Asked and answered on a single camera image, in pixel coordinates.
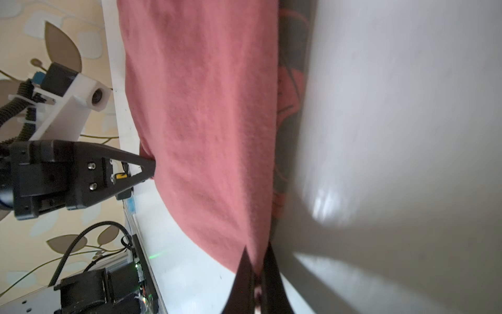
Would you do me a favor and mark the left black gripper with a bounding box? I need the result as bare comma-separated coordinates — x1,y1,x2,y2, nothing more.
1,140,156,220

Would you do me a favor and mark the red tank top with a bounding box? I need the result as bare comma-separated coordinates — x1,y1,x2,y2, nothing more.
116,0,315,276

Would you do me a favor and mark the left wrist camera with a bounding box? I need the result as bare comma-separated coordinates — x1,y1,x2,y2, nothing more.
1,63,112,144

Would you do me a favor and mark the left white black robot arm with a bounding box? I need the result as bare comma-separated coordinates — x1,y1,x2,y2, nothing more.
1,74,156,220

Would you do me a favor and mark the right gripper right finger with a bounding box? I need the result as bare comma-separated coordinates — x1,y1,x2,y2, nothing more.
260,243,294,314

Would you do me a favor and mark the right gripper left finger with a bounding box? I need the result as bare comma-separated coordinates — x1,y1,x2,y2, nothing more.
222,248,256,314

